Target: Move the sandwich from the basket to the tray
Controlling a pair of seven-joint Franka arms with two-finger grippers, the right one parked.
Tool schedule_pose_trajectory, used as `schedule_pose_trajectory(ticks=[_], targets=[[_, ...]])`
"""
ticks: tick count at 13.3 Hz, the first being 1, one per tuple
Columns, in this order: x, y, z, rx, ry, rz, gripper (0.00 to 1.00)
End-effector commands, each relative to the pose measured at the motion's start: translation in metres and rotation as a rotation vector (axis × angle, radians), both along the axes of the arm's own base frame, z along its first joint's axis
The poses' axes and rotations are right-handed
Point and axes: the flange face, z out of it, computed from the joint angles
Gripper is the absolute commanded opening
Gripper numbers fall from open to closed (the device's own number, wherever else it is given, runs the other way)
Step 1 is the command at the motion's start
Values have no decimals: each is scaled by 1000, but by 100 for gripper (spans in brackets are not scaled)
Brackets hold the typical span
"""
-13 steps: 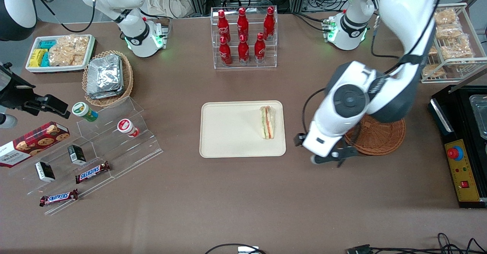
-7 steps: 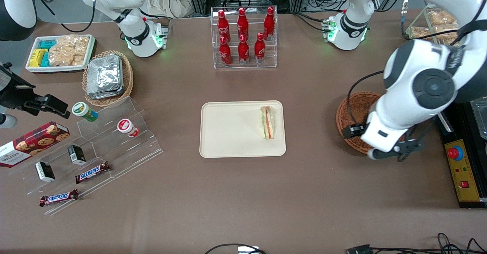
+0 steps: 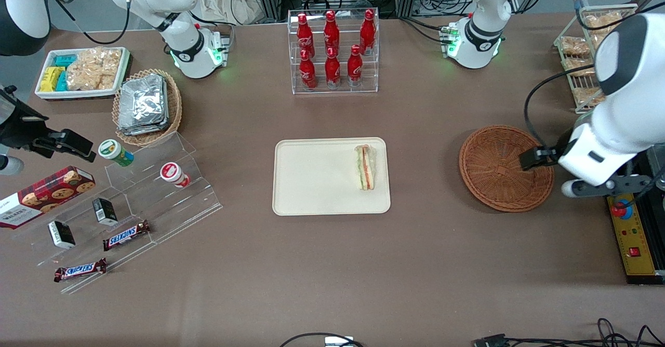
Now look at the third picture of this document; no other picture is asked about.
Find beige plastic tray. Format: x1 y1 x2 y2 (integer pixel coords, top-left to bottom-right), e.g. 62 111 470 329
272 137 391 216

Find black control box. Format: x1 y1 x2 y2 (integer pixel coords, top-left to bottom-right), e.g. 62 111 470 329
605 144 665 286

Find red lid cup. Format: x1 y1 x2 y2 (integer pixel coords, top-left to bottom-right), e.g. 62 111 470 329
159 162 192 189

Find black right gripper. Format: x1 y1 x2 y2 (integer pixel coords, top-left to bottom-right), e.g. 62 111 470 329
0 87 98 163

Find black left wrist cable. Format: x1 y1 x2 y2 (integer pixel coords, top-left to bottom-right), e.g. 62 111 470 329
523 63 596 154

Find red cola bottle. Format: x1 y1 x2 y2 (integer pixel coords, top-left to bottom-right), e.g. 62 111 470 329
296 13 315 58
359 9 376 57
347 44 364 87
325 47 342 89
323 10 340 55
299 49 317 90

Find silver foil packets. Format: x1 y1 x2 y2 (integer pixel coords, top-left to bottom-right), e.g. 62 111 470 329
117 74 171 136

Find white wire rack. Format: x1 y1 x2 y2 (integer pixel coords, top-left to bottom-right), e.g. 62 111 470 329
553 3 640 114

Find white rectangular snack tray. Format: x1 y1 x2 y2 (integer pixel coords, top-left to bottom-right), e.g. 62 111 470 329
34 47 131 100

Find yellow control panel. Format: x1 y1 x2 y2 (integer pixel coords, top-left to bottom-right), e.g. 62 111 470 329
607 193 657 277

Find triangle sandwich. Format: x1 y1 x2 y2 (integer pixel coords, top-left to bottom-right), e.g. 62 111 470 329
354 144 377 191

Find light oval wicker basket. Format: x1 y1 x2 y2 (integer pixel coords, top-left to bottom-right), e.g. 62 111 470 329
112 68 183 147

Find tangled black cables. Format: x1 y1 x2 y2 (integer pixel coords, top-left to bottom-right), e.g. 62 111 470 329
507 317 665 347

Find black cable connector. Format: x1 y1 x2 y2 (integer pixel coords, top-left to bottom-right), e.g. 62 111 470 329
472 333 508 347

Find round brown wicker basket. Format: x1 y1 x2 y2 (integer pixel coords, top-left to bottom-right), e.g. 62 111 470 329
459 125 555 213

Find green lid cup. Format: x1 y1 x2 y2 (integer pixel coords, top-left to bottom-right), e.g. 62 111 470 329
98 139 135 168

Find red tartan cookie box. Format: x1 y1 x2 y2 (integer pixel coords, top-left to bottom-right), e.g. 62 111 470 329
0 165 97 230

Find small black box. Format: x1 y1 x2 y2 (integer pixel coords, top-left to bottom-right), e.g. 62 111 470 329
47 220 76 250
91 197 119 227

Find beige cloth bag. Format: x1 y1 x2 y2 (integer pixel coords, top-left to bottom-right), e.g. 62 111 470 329
196 0 267 26

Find clear bag of rice crackers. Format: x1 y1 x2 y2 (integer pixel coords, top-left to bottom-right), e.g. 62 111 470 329
66 47 123 91

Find brown Snickers bar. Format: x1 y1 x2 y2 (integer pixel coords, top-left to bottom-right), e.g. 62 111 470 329
53 257 108 284
102 220 152 252

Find clear acrylic bottle rack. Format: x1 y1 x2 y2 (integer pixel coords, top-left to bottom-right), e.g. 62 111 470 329
287 8 380 95

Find clear acrylic step shelf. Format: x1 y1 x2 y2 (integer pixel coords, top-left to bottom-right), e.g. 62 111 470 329
10 131 224 295

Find yellow snack packet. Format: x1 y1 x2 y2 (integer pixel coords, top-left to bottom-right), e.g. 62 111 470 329
40 66 64 92

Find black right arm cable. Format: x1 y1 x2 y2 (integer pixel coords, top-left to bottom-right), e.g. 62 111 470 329
48 0 131 46

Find black looped cable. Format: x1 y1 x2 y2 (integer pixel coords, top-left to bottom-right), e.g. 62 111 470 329
280 332 365 347

